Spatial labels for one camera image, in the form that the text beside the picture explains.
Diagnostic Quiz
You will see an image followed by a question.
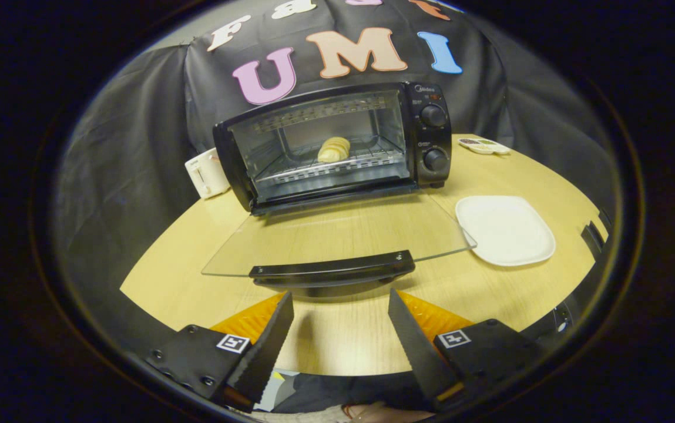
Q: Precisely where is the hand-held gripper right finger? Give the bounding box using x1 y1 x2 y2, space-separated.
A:
388 288 543 412

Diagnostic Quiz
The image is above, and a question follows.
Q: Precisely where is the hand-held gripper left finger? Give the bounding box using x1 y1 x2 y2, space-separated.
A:
145 291 295 413

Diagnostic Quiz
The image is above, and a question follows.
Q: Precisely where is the golden croissant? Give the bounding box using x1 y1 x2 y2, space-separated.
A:
317 136 351 164

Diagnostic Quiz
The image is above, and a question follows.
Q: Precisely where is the black toaster oven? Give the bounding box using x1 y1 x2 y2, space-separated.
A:
201 81 478 290

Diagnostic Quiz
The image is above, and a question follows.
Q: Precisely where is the white pop-up toaster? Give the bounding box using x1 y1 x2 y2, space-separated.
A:
184 147 231 199

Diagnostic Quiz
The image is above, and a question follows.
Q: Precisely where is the metal oven rack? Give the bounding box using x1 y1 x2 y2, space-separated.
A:
264 147 404 186

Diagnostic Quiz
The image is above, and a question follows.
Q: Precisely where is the person's dark clothing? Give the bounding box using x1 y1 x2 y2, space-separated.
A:
255 370 432 421

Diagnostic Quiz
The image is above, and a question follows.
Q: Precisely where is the white square plate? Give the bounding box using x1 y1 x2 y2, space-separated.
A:
455 195 556 267

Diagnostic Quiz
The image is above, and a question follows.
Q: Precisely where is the black chair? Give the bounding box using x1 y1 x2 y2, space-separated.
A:
581 211 614 256

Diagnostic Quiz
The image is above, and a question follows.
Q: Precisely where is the white divided seasoning dish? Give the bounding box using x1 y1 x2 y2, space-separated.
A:
458 137 512 156

